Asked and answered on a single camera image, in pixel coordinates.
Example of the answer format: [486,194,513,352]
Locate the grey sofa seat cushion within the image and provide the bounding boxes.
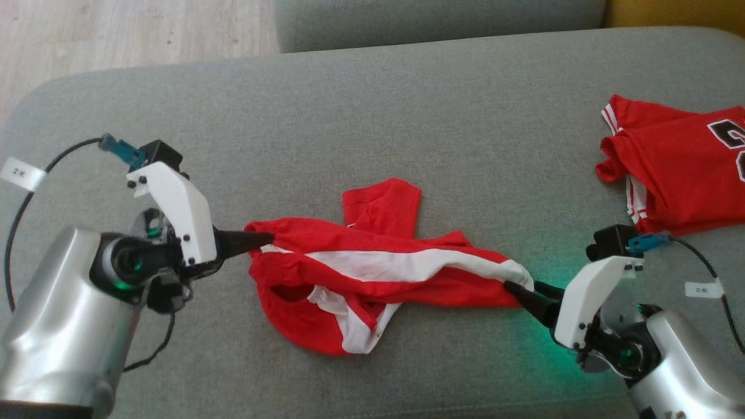
[0,26,745,419]

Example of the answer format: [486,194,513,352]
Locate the grey sofa back cushion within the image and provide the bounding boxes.
[275,0,607,54]

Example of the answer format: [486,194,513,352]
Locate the black cable blue plug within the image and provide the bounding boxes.
[5,134,146,312]
[627,232,745,356]

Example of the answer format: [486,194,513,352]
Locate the yellow cushion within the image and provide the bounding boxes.
[602,0,745,37]

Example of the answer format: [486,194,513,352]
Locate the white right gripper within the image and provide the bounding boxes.
[503,256,644,350]

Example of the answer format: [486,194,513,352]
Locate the red white jersey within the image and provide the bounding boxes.
[595,94,745,236]

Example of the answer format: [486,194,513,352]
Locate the white cable label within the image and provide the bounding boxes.
[685,280,724,299]
[0,157,47,191]

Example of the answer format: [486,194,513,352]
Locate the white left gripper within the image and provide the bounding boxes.
[126,162,274,265]

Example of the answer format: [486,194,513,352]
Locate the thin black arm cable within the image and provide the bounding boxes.
[122,314,176,373]

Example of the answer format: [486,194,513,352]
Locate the red white-striped shorts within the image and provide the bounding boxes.
[244,177,535,356]

